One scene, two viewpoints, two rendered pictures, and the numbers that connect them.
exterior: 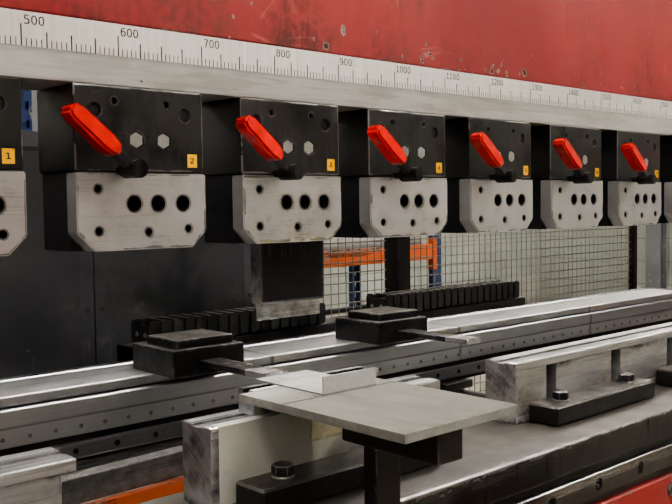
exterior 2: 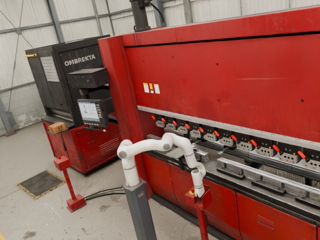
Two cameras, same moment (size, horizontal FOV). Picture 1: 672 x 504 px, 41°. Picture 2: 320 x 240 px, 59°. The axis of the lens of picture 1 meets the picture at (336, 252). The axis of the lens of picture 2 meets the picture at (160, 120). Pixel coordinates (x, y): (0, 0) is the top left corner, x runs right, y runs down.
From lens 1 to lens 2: 3.31 m
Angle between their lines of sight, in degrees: 95
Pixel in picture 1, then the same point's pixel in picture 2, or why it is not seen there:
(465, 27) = (200, 112)
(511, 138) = (210, 128)
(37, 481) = not seen: hidden behind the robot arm
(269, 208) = (179, 129)
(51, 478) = not seen: hidden behind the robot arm
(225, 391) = (208, 144)
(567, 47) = (220, 116)
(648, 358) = (253, 175)
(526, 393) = (219, 164)
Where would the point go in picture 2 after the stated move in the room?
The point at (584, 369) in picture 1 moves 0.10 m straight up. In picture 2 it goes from (233, 167) to (232, 158)
